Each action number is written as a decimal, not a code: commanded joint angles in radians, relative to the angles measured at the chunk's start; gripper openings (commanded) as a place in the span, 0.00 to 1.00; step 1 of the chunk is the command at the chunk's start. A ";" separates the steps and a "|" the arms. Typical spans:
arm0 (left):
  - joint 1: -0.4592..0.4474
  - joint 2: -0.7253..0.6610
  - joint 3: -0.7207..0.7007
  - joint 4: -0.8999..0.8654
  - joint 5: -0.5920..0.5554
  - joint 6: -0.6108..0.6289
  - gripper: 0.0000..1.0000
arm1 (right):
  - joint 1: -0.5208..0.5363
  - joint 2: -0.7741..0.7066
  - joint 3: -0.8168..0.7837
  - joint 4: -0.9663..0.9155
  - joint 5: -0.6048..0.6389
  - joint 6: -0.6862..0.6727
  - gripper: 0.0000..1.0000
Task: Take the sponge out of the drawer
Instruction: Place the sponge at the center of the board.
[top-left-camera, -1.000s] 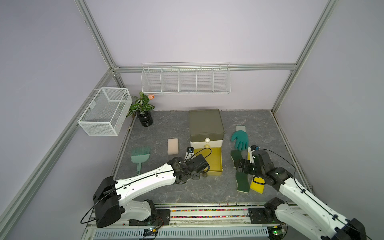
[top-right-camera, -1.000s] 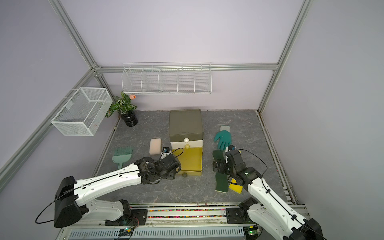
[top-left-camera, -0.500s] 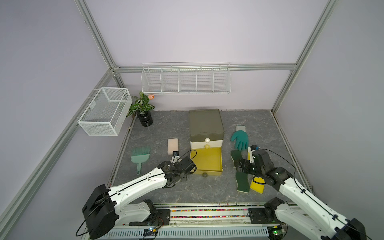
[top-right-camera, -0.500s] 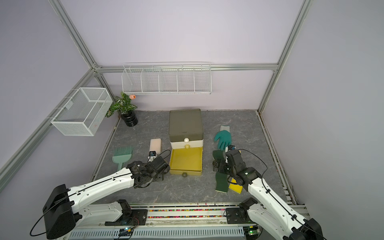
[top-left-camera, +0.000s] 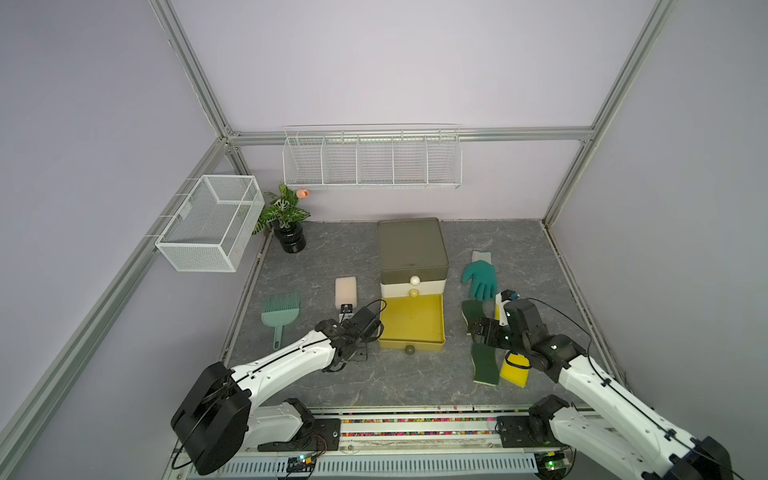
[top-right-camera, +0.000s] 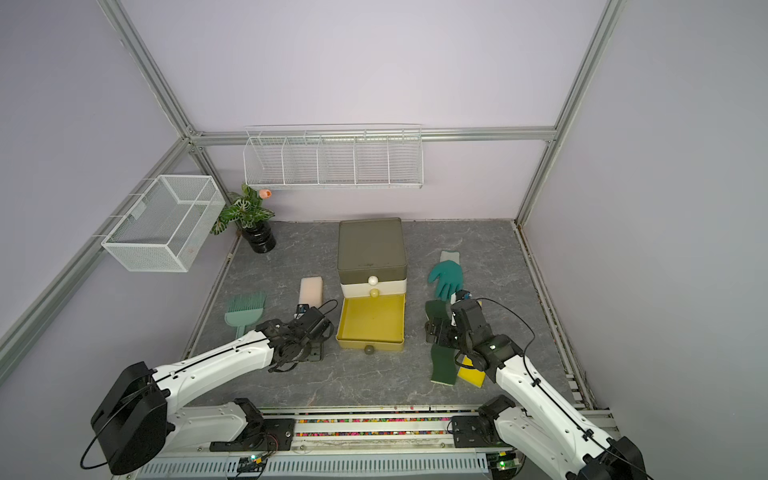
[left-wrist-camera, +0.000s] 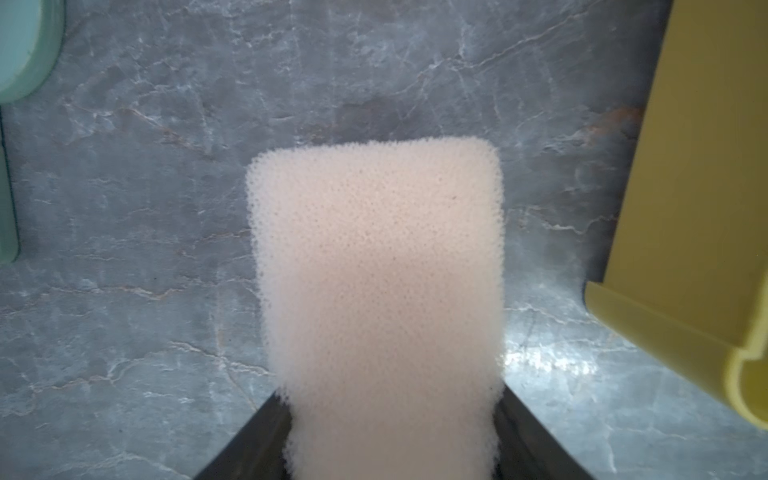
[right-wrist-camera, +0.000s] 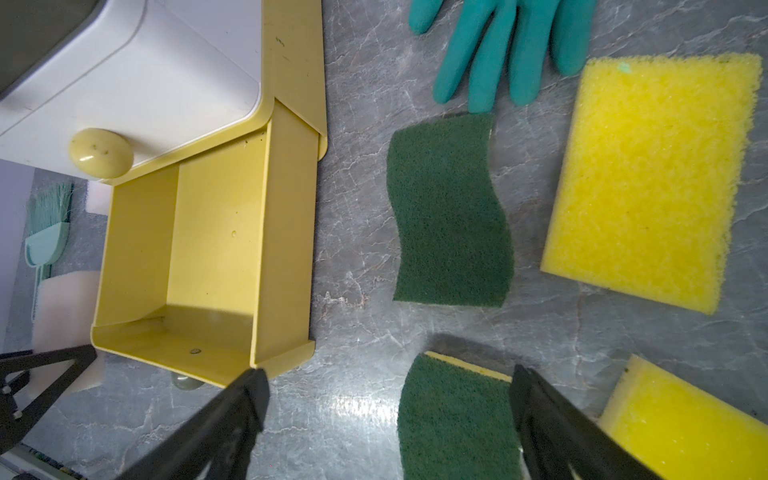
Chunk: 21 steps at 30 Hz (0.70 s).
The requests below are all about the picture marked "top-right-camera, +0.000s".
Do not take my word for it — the green yellow sponge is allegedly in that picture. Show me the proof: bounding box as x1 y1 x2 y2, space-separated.
430 344 458 386

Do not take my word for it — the pink sponge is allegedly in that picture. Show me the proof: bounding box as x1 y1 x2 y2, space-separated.
298 276 323 307

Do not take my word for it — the yellow bottom drawer grey knob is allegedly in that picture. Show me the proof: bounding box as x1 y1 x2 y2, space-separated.
336 294 406 354

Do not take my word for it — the olive three-drawer storage box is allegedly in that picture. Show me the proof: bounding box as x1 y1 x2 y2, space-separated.
337 217 408 298

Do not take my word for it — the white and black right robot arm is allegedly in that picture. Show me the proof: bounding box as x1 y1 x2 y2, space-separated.
425 315 650 479

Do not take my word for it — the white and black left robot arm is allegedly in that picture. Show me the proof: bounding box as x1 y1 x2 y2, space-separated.
90 307 334 475

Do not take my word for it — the green rubber glove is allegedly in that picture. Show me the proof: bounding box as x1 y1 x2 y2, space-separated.
428 250 464 301

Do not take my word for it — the light green dustpan brush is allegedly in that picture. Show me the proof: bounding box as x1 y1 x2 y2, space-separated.
224 292 266 338

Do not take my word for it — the potted green plant black pot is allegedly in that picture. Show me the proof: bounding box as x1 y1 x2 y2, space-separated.
210 183 277 254

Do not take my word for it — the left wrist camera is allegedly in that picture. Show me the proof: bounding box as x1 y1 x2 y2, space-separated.
294 304 311 319

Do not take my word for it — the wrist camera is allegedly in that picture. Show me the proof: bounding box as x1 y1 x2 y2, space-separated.
451 290 488 333
294 304 311 319

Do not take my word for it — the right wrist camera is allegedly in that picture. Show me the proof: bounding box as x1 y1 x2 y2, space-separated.
451 290 488 333

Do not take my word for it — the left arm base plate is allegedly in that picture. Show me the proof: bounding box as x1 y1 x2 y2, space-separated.
209 418 296 452

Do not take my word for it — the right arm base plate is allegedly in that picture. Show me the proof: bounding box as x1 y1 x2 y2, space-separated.
447 415 507 448

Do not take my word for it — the white slotted cable duct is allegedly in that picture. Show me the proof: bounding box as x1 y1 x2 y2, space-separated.
133 453 490 479

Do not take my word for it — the white wire cube basket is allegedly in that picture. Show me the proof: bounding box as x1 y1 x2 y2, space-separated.
101 175 225 273

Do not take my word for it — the long white wire shelf basket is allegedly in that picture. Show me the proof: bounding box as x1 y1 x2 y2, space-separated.
243 123 424 189

